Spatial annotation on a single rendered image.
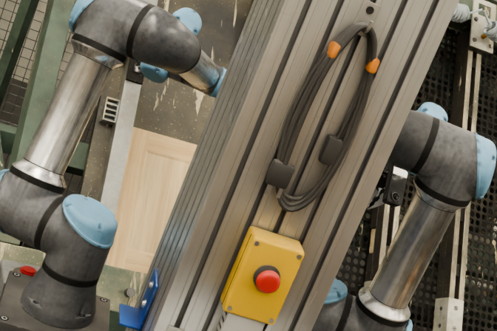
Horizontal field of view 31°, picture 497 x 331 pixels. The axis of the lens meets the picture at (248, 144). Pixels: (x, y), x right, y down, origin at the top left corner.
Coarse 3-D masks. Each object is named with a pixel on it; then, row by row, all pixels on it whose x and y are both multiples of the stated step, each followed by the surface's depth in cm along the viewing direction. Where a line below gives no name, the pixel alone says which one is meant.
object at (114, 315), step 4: (112, 312) 239; (116, 312) 239; (112, 316) 239; (116, 316) 239; (112, 320) 240; (116, 320) 240; (112, 324) 240; (116, 324) 240; (112, 328) 240; (116, 328) 241; (120, 328) 241; (124, 328) 241
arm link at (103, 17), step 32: (96, 0) 175; (128, 0) 176; (96, 32) 175; (128, 32) 174; (96, 64) 176; (64, 96) 176; (96, 96) 178; (64, 128) 176; (32, 160) 176; (64, 160) 178; (0, 192) 174; (32, 192) 174; (0, 224) 175; (32, 224) 173
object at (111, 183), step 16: (144, 0) 264; (128, 64) 257; (128, 96) 255; (128, 112) 254; (112, 128) 254; (128, 128) 253; (112, 144) 250; (128, 144) 252; (112, 160) 249; (112, 176) 248; (112, 192) 247; (112, 208) 246
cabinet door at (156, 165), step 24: (144, 144) 256; (168, 144) 260; (192, 144) 263; (144, 168) 255; (168, 168) 258; (144, 192) 253; (168, 192) 257; (120, 216) 248; (144, 216) 252; (168, 216) 255; (120, 240) 247; (144, 240) 250; (120, 264) 246; (144, 264) 249
